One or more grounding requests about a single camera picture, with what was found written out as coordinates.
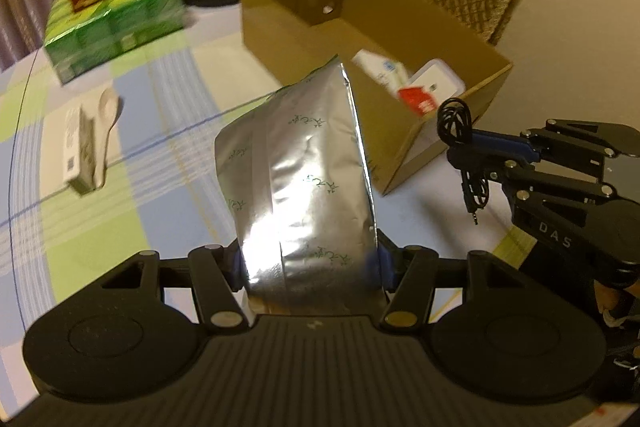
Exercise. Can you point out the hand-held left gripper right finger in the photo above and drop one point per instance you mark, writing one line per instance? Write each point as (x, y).
(386, 264)

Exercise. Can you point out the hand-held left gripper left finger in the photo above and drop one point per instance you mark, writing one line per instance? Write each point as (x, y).
(234, 269)

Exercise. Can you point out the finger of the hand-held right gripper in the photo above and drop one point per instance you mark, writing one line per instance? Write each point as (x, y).
(500, 142)
(480, 159)

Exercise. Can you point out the white square night light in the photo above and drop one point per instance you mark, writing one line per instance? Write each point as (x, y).
(440, 77)

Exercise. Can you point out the silver foil pouch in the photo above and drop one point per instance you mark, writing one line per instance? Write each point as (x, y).
(300, 177)

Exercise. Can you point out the white green medicine box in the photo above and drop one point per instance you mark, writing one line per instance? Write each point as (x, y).
(380, 69)

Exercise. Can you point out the cardboard box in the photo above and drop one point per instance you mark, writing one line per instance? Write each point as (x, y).
(280, 22)

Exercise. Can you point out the person's right hand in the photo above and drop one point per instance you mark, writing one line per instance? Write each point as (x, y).
(610, 302)

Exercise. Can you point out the red white packet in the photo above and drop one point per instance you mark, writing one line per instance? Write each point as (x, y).
(417, 99)

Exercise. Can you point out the narrow white box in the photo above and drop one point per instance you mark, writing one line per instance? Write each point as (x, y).
(75, 147)

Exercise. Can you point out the white spoon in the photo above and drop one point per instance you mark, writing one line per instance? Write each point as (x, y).
(107, 107)

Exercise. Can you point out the green tissue pack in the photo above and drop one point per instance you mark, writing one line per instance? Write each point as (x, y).
(115, 22)

